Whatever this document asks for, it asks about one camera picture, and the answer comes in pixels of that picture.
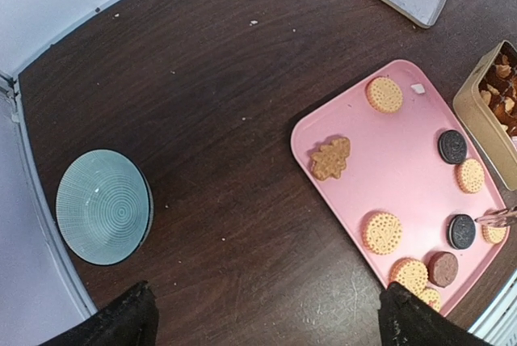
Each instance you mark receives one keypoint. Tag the yellow dotted cookie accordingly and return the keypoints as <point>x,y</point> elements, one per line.
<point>470,176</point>
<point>411,273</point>

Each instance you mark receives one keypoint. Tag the lone yellow sandwich cookie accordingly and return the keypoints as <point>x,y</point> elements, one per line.
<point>384,95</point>

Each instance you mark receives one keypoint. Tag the pale blue ceramic bowl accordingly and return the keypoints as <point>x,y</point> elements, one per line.
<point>104,207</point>

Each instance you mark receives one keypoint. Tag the brown chocolate cookie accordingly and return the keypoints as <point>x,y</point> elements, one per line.
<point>442,268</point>

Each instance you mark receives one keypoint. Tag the yellow dotted cookie middle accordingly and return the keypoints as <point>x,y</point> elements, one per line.
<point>470,176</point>

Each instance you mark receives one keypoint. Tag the metal serving tongs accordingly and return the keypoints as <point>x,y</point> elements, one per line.
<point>498,219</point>

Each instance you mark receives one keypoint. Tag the gingerbread brown leaf cookie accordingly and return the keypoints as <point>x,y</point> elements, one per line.
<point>330,160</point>

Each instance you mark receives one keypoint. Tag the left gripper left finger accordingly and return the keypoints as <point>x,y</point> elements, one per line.
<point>130,319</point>

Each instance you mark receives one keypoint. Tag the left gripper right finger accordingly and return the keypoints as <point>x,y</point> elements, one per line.
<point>404,319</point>

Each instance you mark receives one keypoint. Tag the black sandwich cookie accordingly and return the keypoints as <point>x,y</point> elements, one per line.
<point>461,232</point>
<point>452,147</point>

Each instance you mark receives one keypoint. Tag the black sandwich cookie upper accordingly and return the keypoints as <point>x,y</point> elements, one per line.
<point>452,147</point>

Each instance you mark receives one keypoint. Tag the yellow cookie under chip cookie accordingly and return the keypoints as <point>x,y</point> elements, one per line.
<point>382,233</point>

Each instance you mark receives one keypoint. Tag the front aluminium rail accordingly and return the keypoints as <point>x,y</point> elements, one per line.
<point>497,324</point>

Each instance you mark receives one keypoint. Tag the pink plastic tray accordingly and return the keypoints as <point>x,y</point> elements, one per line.
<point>394,166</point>

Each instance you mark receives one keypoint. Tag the yellow cookie with pink sword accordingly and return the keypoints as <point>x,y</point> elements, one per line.
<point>432,298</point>

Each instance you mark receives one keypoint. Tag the yellow dotted cookie corner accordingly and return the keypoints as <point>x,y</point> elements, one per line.
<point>493,235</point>

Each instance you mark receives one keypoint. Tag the yellow dotted cookie left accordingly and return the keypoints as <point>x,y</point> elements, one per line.
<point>411,273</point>

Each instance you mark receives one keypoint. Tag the black sandwich cookie lower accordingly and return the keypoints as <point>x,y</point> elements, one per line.
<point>461,232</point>

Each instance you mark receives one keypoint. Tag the gold cookie tin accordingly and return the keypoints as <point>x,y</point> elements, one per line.
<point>486,106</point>

